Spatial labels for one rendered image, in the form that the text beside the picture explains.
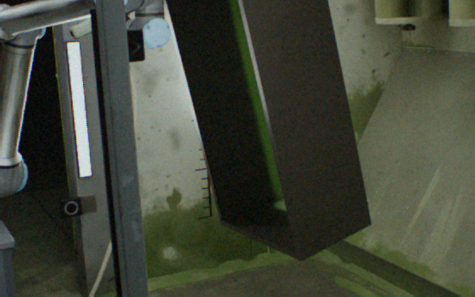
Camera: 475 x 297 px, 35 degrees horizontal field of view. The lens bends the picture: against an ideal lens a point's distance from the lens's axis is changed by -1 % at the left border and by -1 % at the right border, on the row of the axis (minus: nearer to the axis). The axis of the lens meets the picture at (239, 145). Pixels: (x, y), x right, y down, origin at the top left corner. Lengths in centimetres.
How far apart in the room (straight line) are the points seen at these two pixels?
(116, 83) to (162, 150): 215
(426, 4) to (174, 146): 140
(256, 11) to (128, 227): 117
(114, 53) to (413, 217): 237
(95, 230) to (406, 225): 148
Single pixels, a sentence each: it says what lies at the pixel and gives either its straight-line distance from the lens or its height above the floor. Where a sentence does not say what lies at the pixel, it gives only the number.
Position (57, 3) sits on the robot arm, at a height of 145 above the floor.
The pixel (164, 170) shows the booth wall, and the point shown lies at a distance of 375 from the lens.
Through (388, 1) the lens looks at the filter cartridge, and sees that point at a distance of 384.
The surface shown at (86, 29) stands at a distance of 258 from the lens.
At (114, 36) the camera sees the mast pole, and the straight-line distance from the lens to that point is 159.
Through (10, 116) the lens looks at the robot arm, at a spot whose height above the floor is 107.
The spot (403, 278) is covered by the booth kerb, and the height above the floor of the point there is 12.
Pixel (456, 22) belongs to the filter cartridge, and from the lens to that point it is 343.
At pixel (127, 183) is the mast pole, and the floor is 107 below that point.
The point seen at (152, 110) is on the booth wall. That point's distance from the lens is 369.
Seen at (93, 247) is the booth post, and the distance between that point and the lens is 373.
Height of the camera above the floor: 145
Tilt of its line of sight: 11 degrees down
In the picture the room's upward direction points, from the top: 3 degrees counter-clockwise
